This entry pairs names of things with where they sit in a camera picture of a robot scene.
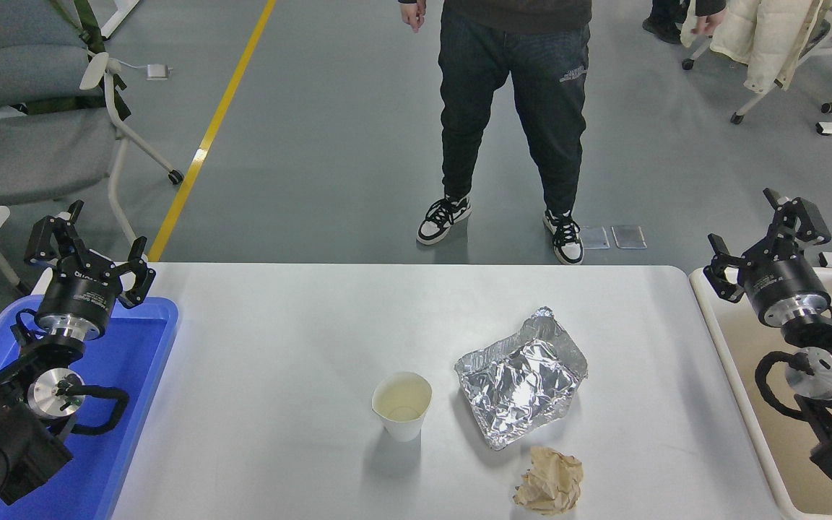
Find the white power adapter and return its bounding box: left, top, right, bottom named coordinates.
left=109, top=59, right=172, bottom=82

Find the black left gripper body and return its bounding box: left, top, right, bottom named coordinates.
left=36, top=260, right=124, bottom=329

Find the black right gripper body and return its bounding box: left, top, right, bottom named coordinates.
left=744, top=249, right=832, bottom=319

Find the cream padded coat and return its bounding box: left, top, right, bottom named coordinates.
left=680, top=0, right=832, bottom=95

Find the silver foil tray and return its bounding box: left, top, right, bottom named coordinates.
left=454, top=306, right=589, bottom=451

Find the person beside white chair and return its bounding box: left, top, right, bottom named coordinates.
left=642, top=0, right=727, bottom=46

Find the white desk leg frame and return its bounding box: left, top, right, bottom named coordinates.
left=100, top=0, right=141, bottom=40

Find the large beige plastic bin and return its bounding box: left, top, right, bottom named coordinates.
left=689, top=267, right=832, bottom=520

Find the tan paper ball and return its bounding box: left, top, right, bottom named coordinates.
left=513, top=446, right=584, bottom=516

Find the grey office chair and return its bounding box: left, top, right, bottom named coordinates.
left=0, top=0, right=184, bottom=250

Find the white paper cup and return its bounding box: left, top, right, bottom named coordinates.
left=372, top=371, right=433, bottom=443

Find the dark green strap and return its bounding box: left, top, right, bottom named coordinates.
left=26, top=0, right=131, bottom=120

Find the standing person's right hand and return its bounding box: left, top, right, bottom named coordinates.
left=401, top=0, right=427, bottom=34

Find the standing person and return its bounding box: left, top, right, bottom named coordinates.
left=399, top=0, right=594, bottom=266

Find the blue plastic tray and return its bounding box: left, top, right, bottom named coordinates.
left=0, top=295, right=179, bottom=520

